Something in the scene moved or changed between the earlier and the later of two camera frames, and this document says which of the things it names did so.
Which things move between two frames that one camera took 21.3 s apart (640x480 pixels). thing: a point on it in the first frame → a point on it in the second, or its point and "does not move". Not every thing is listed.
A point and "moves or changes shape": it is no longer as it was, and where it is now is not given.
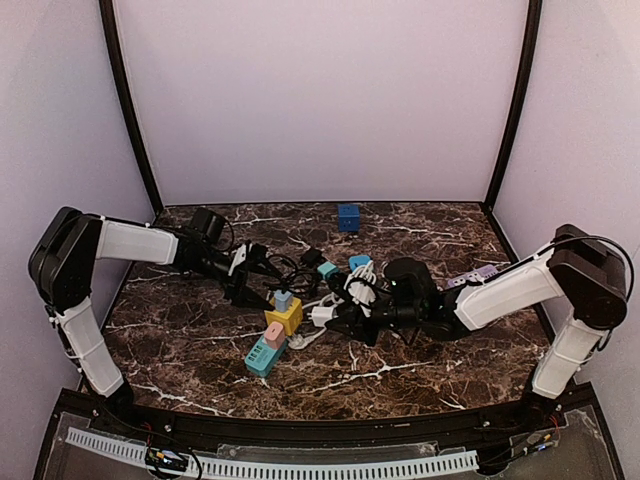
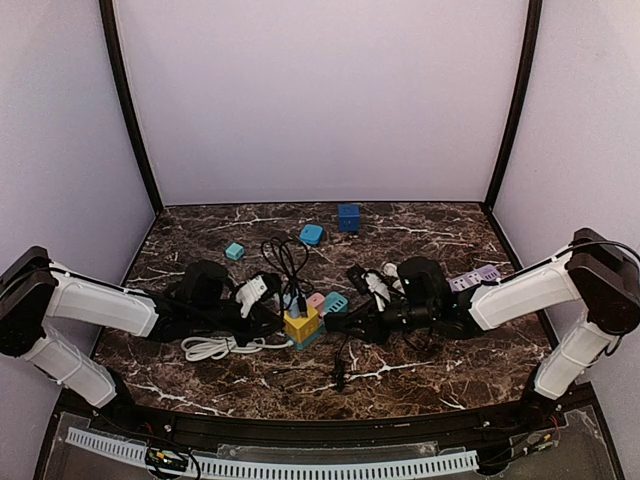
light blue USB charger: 282,300 moves or changes shape
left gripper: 238,278 → 254,320
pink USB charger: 274,334 moves or changes shape
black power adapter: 311,256 → 338,322
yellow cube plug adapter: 290,320 moves or changes shape
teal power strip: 262,359 moves or changes shape
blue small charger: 358,260 → 311,234
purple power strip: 480,276 does not move
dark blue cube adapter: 349,217 does not move
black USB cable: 295,269 moves or changes shape
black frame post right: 529,60 does not move
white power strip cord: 320,302 → 200,348
